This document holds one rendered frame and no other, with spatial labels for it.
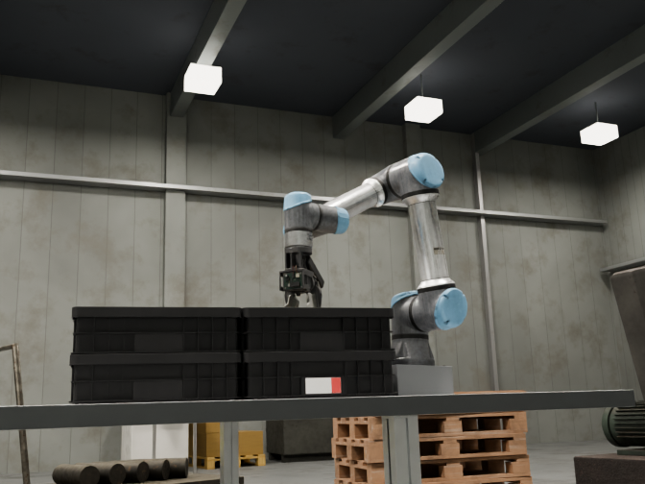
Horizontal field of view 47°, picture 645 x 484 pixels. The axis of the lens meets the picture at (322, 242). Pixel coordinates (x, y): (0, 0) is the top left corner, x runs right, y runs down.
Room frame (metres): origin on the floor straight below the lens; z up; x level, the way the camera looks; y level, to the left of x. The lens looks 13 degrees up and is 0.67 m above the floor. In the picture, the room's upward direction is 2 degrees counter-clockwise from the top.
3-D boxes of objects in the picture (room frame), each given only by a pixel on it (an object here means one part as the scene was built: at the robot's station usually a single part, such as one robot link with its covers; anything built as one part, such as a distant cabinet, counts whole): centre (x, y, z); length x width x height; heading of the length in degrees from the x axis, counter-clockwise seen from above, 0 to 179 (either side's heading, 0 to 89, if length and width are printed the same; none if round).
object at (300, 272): (1.92, 0.07, 1.04); 0.09 x 0.08 x 0.12; 157
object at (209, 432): (10.64, 1.51, 0.38); 1.29 x 0.92 x 0.76; 22
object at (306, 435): (11.23, 0.43, 0.35); 1.02 x 0.84 x 0.70; 22
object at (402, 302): (2.33, -0.27, 0.96); 0.13 x 0.12 x 0.14; 36
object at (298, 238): (1.92, 0.06, 1.12); 0.08 x 0.08 x 0.05
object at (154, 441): (9.53, 2.18, 0.66); 2.82 x 0.70 x 1.33; 22
